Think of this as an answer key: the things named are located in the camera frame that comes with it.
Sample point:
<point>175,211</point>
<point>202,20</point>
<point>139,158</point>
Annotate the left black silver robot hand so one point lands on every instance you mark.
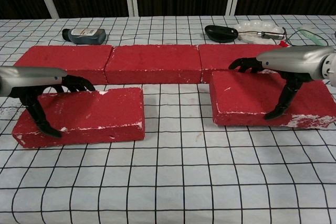
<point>31,79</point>

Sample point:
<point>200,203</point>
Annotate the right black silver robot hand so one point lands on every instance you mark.
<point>288,61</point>

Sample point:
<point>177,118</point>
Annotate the red brick with chipped corner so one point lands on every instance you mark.
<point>244,95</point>

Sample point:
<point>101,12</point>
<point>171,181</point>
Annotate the red brick with small dents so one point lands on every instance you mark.
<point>105,111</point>

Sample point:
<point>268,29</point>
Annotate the red capped white marker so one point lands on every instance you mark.
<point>283,43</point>

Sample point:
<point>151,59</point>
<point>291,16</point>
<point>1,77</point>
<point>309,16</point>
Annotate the silver metal pen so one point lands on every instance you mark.
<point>270,35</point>

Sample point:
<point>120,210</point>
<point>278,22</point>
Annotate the green plastic comb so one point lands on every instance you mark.
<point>312,35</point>

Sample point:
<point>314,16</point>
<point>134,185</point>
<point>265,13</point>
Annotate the white paint palette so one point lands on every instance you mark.
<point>252,26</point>

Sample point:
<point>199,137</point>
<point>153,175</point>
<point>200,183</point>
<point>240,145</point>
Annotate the red base brick white patch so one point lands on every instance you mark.
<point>223,53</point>

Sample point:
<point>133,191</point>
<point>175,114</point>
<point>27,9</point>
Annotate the dark ink bottle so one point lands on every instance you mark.
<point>84,36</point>

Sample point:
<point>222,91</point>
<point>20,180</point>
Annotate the white black checkered tablecloth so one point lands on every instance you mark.
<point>168,176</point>

